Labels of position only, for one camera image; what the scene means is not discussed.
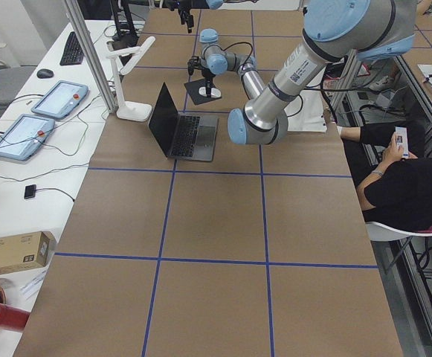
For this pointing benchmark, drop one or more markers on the grey laptop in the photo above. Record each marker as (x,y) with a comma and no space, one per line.
(184,137)

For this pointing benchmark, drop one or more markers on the seated person in black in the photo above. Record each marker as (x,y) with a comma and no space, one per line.
(392,176)

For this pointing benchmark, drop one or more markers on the aluminium frame post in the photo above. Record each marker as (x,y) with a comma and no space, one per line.
(78,23)

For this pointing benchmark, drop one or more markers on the small black puck device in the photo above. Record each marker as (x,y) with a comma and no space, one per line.
(30,191)

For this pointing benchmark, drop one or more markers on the white chair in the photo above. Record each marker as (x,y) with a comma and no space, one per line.
(379,232)

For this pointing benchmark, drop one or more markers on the black keyboard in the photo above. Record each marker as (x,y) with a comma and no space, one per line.
(72,53)

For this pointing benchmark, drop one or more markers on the black computer mouse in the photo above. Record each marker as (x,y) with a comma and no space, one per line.
(44,73)

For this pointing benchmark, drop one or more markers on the black mouse pad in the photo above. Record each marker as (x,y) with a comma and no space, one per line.
(197,92)

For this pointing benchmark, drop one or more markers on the upper teach pendant tablet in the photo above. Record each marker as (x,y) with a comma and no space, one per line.
(61,100)

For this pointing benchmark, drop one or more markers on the red bottle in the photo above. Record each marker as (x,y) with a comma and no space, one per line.
(13,319)

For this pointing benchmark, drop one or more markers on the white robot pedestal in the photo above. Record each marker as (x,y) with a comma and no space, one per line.
(305,113)

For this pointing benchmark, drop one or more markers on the white computer mouse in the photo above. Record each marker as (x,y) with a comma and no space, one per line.
(206,92)

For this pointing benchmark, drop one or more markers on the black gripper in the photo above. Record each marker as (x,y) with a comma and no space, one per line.
(208,77)
(186,8)

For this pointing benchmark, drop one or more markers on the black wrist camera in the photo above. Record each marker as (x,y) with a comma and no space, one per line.
(194,63)

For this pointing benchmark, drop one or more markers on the cardboard box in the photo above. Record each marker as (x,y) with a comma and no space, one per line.
(23,252)

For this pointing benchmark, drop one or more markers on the lower teach pendant tablet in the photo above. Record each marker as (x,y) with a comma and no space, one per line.
(25,136)

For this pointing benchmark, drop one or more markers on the teach pendant tablet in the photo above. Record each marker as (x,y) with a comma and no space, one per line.
(61,100)
(25,136)

